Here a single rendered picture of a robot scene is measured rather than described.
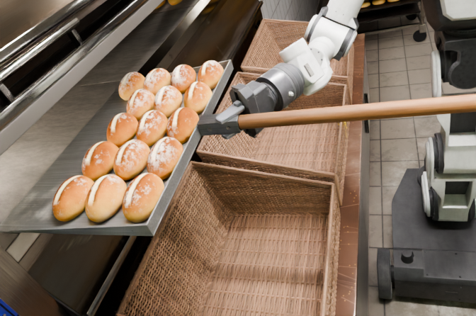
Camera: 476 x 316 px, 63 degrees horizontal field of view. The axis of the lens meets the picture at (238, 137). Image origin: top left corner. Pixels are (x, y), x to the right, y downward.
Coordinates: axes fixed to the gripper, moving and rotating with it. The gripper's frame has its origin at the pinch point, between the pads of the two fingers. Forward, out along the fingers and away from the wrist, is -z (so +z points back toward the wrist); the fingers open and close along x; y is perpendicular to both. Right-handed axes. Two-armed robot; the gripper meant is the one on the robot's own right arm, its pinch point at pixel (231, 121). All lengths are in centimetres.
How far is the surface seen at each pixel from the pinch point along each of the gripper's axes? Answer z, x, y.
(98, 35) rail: -11.7, 22.6, -18.0
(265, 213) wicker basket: 15, -60, -25
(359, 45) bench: 136, -61, -70
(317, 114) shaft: 9.1, 1.1, 15.6
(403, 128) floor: 144, -119, -49
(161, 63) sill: 12, -3, -51
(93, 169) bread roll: -26.8, 1.5, -12.4
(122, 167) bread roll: -22.8, 2.0, -6.2
